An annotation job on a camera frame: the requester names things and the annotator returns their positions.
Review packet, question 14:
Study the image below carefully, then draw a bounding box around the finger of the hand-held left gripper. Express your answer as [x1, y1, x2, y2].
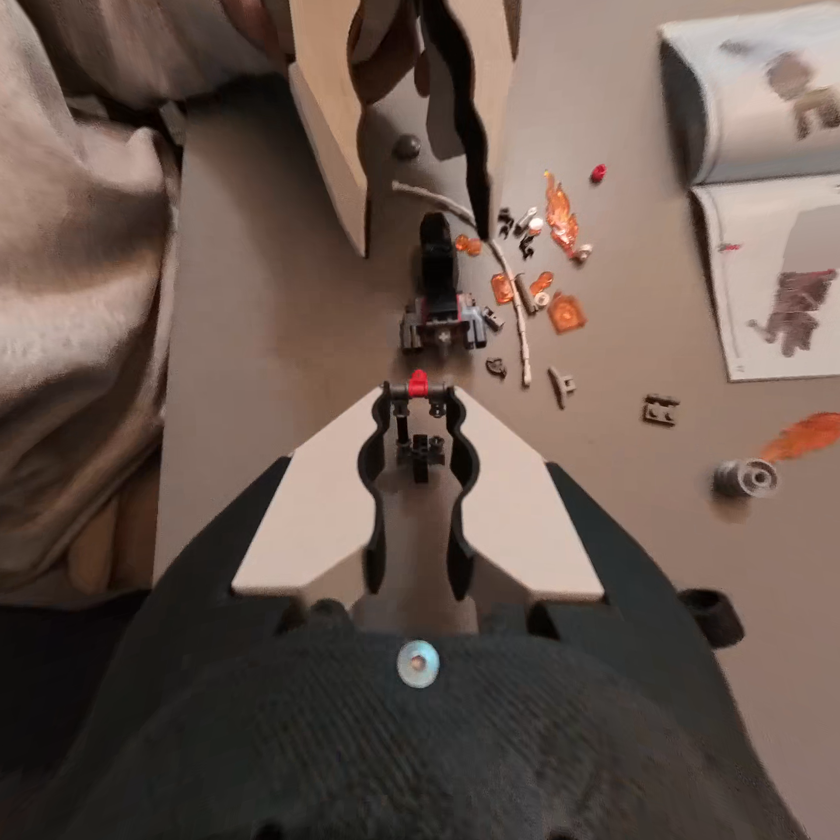
[419, 0, 521, 242]
[287, 0, 374, 259]

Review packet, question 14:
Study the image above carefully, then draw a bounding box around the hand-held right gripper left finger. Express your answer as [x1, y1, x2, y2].
[231, 386, 395, 618]

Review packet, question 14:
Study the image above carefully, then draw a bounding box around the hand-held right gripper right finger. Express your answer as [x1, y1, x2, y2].
[446, 386, 606, 621]

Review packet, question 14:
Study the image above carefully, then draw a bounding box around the black lego motorcycle body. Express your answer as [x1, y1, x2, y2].
[400, 211, 506, 355]

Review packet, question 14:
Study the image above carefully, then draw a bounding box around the lego wheel fork assembly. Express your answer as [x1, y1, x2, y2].
[382, 369, 455, 487]

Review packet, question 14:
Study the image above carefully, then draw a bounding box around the white instruction booklet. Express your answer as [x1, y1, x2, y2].
[658, 3, 840, 383]

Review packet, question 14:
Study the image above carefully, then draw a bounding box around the person's left forearm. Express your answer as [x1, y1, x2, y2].
[0, 0, 290, 119]

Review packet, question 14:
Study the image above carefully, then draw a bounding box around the large orange lego flame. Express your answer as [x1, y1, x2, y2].
[543, 171, 582, 254]

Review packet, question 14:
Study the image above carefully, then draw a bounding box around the black lego tyre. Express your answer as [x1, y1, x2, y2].
[679, 588, 746, 647]

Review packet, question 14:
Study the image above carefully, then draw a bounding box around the orange transparent lego slope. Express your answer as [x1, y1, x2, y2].
[548, 293, 588, 335]

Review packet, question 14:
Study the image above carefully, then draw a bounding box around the grey lego wheel hub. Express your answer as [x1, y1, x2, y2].
[712, 458, 780, 498]

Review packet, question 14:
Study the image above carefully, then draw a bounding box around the thin orange lego flame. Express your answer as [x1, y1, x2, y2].
[758, 412, 840, 463]

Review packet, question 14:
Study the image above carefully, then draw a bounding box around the person's left hand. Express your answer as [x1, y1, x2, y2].
[346, 0, 434, 106]

